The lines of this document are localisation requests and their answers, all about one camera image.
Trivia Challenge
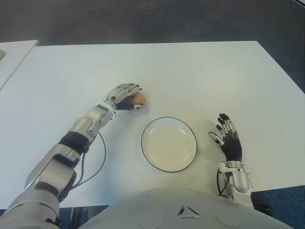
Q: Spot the grey robot torso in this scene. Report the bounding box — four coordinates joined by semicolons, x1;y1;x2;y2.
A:
59;187;286;229

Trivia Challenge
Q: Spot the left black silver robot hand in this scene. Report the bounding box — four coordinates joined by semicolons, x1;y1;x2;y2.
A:
105;83;145;112

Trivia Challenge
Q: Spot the black robot foot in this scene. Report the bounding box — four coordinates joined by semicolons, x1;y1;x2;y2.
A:
253;202;273;216

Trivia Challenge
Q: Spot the yellow red apple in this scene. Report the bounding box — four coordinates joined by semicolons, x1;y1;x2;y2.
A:
130;92;147;105

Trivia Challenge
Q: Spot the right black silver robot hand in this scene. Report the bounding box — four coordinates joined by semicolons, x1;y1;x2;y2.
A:
208;113;244;162

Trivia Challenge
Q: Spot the white side table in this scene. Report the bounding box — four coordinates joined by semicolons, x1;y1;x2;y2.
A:
0;40;39;91

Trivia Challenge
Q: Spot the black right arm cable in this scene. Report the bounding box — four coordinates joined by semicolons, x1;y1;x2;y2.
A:
215;167;227;197

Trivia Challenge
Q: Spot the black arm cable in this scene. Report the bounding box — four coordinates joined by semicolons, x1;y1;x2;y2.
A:
59;130;106;199
215;167;227;197

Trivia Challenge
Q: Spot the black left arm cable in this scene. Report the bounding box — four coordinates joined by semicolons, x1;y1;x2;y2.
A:
59;130;106;199

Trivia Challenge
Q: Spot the white plate with black rim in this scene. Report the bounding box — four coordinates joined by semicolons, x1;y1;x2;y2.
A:
141;116;198;173

